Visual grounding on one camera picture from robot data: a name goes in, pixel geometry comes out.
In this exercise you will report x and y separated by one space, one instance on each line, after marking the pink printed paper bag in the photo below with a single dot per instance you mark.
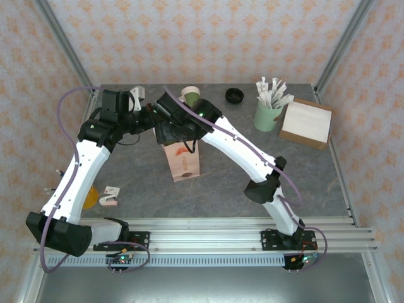
183 164

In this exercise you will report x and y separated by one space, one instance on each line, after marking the black plastic cup lid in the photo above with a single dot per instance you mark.
235 94

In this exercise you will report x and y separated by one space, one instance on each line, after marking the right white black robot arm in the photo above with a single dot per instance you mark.
240 148

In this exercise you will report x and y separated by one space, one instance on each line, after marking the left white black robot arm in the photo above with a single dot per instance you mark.
79 176

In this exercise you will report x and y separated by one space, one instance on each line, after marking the small white printed box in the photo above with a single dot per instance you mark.
112 191

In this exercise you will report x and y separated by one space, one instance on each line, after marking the blue white pen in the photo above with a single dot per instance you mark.
60 172

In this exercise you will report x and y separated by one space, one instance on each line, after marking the mint green holder cup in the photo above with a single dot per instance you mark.
265 118

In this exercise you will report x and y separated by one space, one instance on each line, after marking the pink white stapler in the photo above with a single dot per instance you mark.
109 201

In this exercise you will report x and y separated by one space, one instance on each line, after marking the yellow pen cup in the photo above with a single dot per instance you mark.
89 199

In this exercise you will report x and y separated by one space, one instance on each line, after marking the paper-wrapped straw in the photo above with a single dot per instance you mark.
281 93
287 99
274 90
262 86

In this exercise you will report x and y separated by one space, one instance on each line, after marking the brown cardboard napkin box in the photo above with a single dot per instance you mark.
303 140

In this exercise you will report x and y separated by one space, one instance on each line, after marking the white paper napkin stack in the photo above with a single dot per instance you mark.
306 120

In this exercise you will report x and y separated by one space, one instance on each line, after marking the small circuit board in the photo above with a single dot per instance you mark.
304 260
121 260

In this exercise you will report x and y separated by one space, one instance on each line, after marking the aluminium table side rail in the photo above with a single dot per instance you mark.
89 107
343 176

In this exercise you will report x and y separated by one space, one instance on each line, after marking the aluminium frame post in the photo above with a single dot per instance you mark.
344 44
63 44

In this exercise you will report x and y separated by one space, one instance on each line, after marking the aluminium mounting rail beam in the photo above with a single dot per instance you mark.
205 236

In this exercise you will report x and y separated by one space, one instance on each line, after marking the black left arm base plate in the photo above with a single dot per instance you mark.
142 240

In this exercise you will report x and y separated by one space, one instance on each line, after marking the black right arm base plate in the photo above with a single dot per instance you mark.
268 240

